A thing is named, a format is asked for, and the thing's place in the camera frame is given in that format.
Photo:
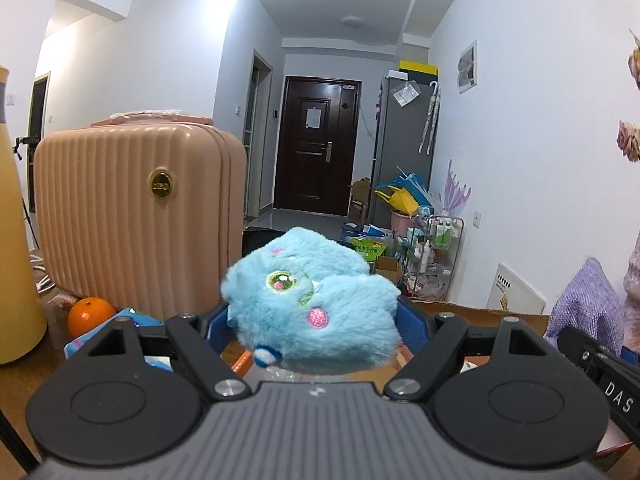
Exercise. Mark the blue wet wipes pack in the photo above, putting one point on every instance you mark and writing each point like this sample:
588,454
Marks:
130,317

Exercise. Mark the folded white umbrella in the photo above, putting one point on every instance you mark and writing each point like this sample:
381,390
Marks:
431,120

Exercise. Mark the purple knitted cloth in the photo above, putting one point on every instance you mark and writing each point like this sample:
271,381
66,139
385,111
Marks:
585,300

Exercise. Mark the grey refrigerator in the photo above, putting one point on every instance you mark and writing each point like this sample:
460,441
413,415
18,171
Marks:
400,150

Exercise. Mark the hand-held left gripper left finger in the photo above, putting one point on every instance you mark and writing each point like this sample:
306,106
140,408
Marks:
217,327

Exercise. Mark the clear plastic bag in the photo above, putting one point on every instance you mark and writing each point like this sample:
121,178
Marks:
406,93

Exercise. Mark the grey framed interior door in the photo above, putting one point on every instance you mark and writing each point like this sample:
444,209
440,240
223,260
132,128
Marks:
257,135

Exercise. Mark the yellow thermos jug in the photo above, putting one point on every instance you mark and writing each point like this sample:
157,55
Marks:
15,260

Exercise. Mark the white wall socket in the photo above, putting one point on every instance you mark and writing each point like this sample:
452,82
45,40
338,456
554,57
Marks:
477,219

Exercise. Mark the red cardboard box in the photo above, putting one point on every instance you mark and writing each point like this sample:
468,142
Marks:
480,315

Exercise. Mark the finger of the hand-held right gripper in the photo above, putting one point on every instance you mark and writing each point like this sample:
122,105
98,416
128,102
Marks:
582,350

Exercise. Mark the blue plush toy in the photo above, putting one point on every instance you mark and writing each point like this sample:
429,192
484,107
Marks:
320,305

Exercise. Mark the black tripod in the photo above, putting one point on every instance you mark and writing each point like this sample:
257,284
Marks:
22,160

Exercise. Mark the brown floor cardboard box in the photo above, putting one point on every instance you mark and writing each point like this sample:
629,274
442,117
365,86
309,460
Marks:
360,200

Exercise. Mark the pink textured vase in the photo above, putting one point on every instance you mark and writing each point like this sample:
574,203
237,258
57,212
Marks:
634,290

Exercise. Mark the round ceiling lamp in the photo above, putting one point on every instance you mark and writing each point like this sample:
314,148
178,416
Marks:
354,21

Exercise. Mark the pink ribbed suitcase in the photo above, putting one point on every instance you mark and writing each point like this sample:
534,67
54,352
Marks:
125,220

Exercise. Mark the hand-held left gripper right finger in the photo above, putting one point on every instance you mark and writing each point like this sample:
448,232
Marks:
412,330

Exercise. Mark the orange fruit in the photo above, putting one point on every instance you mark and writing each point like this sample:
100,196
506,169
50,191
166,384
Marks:
90,317

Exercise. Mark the bunch of dried roses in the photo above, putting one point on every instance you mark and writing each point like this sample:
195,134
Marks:
631,140

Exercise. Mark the pink bucket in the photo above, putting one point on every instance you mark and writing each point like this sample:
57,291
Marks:
401,222

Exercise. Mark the green snack bag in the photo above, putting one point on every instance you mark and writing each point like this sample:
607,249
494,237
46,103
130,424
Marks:
367,249

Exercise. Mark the black fabric bag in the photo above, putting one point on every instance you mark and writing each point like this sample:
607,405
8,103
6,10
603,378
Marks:
262,241

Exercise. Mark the yellow and black box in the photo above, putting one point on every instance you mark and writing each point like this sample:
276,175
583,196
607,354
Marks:
419,67

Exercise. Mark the dark brown entrance door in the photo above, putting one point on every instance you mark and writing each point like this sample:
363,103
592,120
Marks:
315,160

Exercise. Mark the blue folded bag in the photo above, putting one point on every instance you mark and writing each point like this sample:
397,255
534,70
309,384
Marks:
417,182

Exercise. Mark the yellow plastic bag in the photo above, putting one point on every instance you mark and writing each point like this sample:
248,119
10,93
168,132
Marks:
400,201

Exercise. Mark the white flat panel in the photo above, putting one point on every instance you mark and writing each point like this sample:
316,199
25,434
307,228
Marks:
515,290

